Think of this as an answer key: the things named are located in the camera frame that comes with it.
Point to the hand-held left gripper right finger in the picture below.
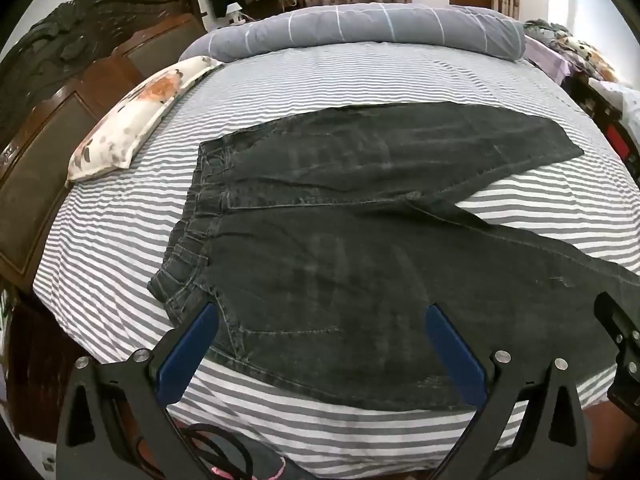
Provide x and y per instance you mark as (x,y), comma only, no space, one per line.
(457,355)

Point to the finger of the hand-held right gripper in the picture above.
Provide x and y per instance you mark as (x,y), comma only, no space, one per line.
(612,312)

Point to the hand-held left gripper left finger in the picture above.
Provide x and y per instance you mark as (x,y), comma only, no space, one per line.
(187,355)

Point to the dark grey denim pants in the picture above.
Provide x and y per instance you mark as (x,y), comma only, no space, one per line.
(325,270)

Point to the dark garment with pink trim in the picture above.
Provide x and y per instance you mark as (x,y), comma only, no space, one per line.
(272,465)

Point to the white patterned cloth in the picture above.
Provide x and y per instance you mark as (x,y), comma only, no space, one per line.
(617,97)

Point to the carved dark wooden headboard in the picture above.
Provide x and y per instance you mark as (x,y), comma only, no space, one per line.
(45,160)

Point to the white floral pillow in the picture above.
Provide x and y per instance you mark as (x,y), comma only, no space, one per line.
(130,115)

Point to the light purple cloth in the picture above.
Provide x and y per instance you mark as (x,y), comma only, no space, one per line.
(547,57)

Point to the pile of mixed clothes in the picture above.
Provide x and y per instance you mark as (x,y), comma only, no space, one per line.
(575,47)

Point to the grey white striped bed sheet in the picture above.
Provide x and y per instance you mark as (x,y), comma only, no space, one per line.
(300,80)

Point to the rolled grey checked duvet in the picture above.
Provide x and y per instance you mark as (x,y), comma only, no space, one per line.
(375,30)

